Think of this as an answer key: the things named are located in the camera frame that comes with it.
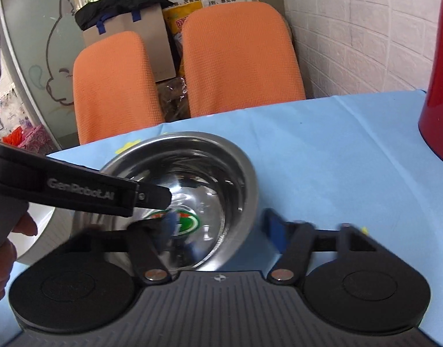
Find black cloth on box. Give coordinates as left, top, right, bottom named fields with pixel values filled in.
left=75, top=0, right=174, bottom=32

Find red thermos jug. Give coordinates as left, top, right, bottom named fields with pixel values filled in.
left=418, top=0, right=443, bottom=161

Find frosted glass door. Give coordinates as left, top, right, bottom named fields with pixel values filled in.
left=0, top=0, right=84, bottom=149

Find orange chair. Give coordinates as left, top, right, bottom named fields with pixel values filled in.
left=73, top=32, right=165, bottom=145
left=182, top=2, right=306, bottom=117

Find person left hand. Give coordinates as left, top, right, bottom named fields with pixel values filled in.
left=0, top=212, right=38, bottom=301

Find yellow snack bag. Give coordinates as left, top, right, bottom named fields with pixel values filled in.
left=163, top=1, right=203, bottom=77

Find left orange chair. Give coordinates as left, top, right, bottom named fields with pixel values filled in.
left=73, top=32, right=165, bottom=145

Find stainless steel bowl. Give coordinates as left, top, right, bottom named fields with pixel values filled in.
left=71, top=131, right=260, bottom=274

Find right orange chair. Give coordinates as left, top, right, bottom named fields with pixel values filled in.
left=182, top=2, right=306, bottom=117

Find cardboard box blue handles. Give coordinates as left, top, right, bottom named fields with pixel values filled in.
left=82, top=5, right=176, bottom=82

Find white ceramic bowl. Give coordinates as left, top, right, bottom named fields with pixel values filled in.
left=9, top=203, right=74, bottom=265

